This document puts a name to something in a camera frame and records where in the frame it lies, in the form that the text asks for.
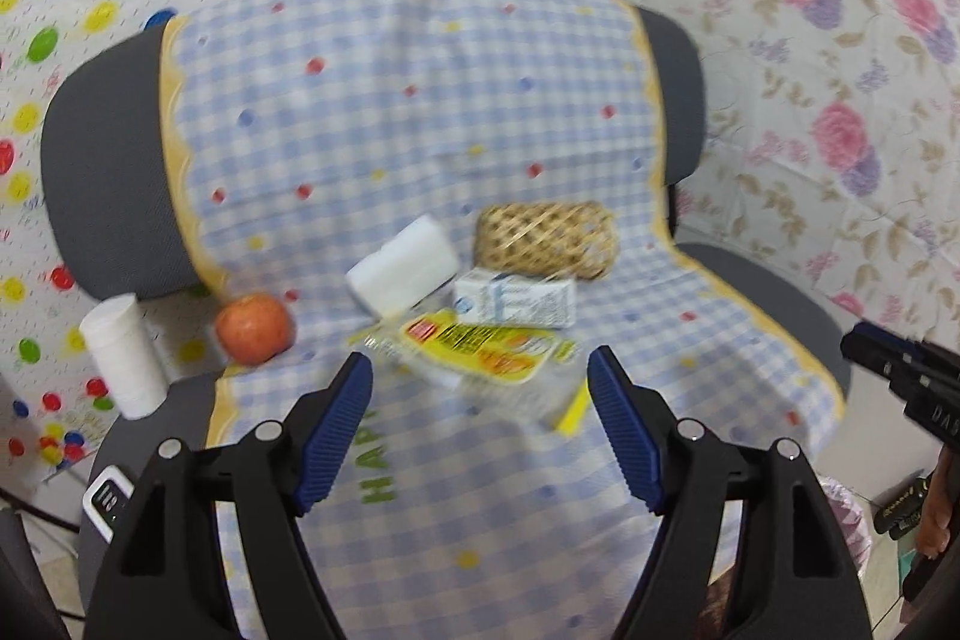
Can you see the red apple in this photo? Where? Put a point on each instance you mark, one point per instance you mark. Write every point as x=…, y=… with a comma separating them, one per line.
x=253, y=329

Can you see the white toilet paper roll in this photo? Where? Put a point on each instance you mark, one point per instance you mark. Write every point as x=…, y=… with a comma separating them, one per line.
x=124, y=359

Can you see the pink plastic bag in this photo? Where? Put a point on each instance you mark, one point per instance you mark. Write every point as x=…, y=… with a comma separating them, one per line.
x=851, y=535

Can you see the grey office chair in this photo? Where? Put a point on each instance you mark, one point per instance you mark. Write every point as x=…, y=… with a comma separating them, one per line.
x=112, y=183

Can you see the blue checkered cloth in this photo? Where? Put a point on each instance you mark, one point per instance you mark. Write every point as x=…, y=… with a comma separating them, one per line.
x=420, y=123

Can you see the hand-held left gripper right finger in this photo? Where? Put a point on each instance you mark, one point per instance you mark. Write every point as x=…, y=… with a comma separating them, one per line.
x=622, y=422

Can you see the woven bamboo basket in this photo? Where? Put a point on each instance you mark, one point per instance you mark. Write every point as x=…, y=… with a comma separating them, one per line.
x=547, y=239

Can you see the white carton box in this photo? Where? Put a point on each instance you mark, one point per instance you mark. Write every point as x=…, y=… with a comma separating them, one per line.
x=517, y=299

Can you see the white electronic device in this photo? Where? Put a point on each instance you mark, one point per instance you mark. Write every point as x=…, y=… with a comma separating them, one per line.
x=105, y=501

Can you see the dark grey chair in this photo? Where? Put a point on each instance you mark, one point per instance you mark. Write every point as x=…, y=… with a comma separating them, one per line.
x=26, y=580

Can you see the black curved rod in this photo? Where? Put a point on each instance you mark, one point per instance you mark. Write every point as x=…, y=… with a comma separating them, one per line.
x=41, y=514

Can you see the floral print cloth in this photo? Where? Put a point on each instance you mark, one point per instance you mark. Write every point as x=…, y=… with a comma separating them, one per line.
x=787, y=85

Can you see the white sponge block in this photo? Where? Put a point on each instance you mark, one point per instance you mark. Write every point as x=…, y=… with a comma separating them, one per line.
x=401, y=269

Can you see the yellow cardboard blister package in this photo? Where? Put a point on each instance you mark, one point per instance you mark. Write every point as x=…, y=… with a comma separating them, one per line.
x=480, y=347

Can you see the person's right hand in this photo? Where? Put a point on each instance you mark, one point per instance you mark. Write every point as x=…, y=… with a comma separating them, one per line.
x=937, y=512

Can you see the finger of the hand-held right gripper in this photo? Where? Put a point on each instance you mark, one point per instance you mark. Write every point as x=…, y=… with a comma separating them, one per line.
x=904, y=385
x=885, y=344

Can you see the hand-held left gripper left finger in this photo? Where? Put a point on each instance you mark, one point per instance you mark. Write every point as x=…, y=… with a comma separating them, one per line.
x=337, y=430

